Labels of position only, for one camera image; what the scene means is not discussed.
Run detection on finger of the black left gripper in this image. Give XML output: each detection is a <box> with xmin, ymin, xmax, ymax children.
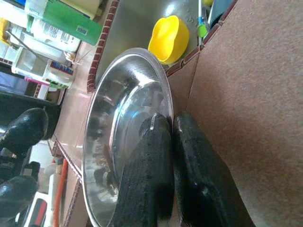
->
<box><xmin>0</xmin><ymin>107</ymin><xmax>50</xmax><ymax>159</ymax></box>
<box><xmin>0</xmin><ymin>176</ymin><xmax>39</xmax><ymax>223</ymax></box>

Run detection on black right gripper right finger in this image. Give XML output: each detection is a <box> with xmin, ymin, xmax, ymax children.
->
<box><xmin>173</xmin><ymin>110</ymin><xmax>256</xmax><ymax>227</ymax></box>

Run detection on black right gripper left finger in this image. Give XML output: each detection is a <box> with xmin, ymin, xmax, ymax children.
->
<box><xmin>110</xmin><ymin>113</ymin><xmax>175</xmax><ymax>227</ymax></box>

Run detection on steel bowl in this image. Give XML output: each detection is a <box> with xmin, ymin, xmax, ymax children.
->
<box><xmin>81</xmin><ymin>47</ymin><xmax>175</xmax><ymax>227</ymax></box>

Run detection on yellow plastic bowl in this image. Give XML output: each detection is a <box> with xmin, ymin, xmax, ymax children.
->
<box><xmin>147</xmin><ymin>15</ymin><xmax>190</xmax><ymax>65</ymax></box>

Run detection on blue mug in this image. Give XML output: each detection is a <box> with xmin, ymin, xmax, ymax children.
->
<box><xmin>208</xmin><ymin>0</ymin><xmax>234</xmax><ymax>28</ymax></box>

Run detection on white printed mug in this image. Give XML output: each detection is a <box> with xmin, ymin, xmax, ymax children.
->
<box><xmin>11</xmin><ymin>45</ymin><xmax>75</xmax><ymax>89</ymax></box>

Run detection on thin metal stirrer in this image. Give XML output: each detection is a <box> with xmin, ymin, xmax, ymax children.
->
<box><xmin>5</xmin><ymin>29</ymin><xmax>51</xmax><ymax>67</ymax></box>

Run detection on white plastic jug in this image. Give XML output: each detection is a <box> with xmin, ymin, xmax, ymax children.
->
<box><xmin>26</xmin><ymin>17</ymin><xmax>82</xmax><ymax>53</ymax></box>

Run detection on green dish soap bottle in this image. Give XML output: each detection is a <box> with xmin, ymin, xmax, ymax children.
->
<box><xmin>24</xmin><ymin>0</ymin><xmax>104</xmax><ymax>46</ymax></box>

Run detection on steel sink basin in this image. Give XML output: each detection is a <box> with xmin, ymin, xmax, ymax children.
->
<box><xmin>95</xmin><ymin>0</ymin><xmax>228</xmax><ymax>72</ymax></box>

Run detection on orange hose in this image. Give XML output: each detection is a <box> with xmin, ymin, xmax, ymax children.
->
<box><xmin>52</xmin><ymin>157</ymin><xmax>70</xmax><ymax>227</ymax></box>

